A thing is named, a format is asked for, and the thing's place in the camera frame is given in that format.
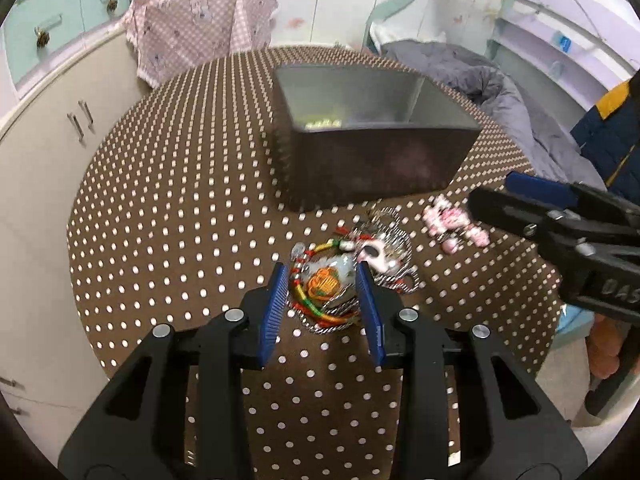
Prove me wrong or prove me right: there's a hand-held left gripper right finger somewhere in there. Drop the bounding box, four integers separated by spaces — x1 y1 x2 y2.
355 261 588 480

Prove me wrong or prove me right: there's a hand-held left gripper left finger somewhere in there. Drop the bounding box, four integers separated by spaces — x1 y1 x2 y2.
57 262 291 480

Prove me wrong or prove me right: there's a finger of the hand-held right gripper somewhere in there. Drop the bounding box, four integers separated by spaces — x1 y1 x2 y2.
505 172 640 226
467 187 640 318

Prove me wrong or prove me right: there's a colourful cord pendant necklace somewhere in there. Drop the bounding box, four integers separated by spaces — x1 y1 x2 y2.
289 240 362 335

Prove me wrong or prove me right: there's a silver chain necklace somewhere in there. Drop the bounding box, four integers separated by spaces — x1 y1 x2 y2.
347 206 422 295

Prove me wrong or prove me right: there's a pink bead bracelet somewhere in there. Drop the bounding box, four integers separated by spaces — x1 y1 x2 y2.
421 196 492 255

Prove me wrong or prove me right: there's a dark grey storage box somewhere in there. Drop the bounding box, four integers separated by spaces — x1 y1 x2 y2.
272 64 483 211

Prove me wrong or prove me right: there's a person's right hand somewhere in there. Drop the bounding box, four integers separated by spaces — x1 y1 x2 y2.
589 316 632 380

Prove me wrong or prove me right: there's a navy and yellow jacket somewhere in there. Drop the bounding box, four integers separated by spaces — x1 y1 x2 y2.
570 77 640 202

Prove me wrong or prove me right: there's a grey duvet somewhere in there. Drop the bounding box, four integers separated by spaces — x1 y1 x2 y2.
380 40 608 191

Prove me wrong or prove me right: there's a brown polka dot tablecloth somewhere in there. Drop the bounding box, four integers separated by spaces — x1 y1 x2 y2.
66 45 563 480

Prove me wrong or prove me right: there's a teal bed headboard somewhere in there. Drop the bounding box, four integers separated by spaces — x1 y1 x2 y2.
364 0 451 53

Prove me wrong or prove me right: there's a beige cabinet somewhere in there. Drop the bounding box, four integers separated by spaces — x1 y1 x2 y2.
0 25 151 461

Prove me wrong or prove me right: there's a pink checked cloth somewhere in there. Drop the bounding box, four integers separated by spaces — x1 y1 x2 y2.
122 0 280 88

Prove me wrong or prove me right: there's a teal drawer unit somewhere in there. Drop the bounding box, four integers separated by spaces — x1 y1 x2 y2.
2 0 138 101

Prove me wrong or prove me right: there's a lilac wall shelf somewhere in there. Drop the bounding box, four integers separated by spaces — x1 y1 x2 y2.
492 0 640 111

